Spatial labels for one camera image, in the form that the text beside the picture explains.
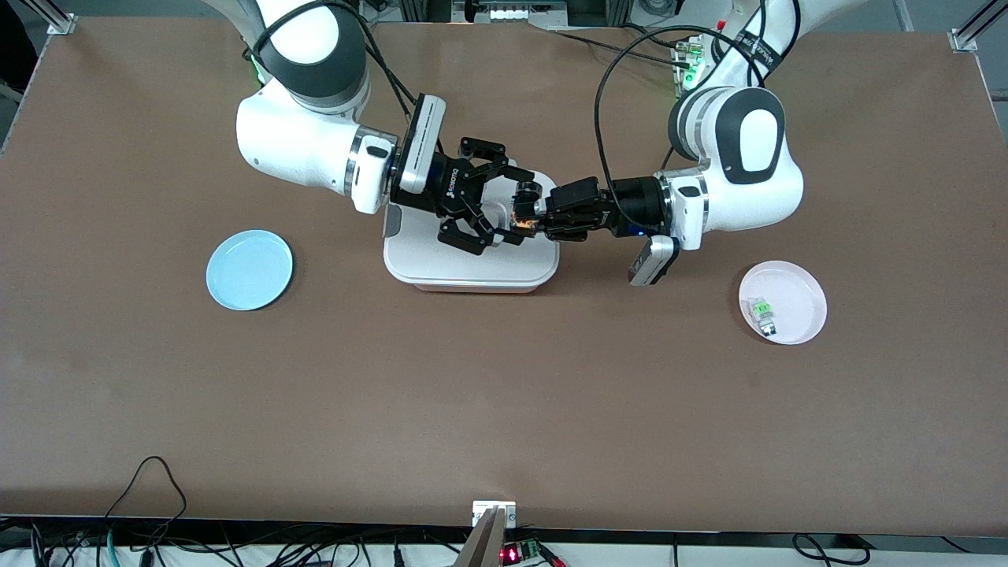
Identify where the grey aluminium bar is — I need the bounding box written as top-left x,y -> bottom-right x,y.
454,508 -> 509,567

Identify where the black coiled cable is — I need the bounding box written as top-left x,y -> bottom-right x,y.
791,533 -> 871,566

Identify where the left arm silver base plate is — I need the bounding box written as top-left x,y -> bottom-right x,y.
672,35 -> 713,95

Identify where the light blue round plate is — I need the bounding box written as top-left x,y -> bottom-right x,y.
206,229 -> 295,312

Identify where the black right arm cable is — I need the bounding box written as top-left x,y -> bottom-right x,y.
252,0 -> 418,119

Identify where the green and silver switch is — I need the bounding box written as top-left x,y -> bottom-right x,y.
748,297 -> 779,337

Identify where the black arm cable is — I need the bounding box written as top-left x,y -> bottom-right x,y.
595,4 -> 769,229
252,0 -> 418,119

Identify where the thin black looped cable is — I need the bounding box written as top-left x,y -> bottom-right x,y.
102,455 -> 190,544

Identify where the aluminium frame post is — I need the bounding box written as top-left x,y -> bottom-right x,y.
949,0 -> 1008,53
31,0 -> 77,36

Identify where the circuit board with red display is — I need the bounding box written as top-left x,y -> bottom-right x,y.
500,539 -> 546,565

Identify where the pink round plate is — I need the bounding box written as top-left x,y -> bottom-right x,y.
738,260 -> 828,346

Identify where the black cable on table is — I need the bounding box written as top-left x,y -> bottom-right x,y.
551,30 -> 682,67

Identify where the silver lit electronics unit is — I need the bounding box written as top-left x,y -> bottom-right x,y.
451,0 -> 569,24

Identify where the small white mounting bracket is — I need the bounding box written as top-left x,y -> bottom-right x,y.
472,501 -> 517,529

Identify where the white lidded storage box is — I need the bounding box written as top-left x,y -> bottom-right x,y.
383,167 -> 561,295

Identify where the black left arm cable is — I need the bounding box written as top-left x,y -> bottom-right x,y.
595,4 -> 769,229

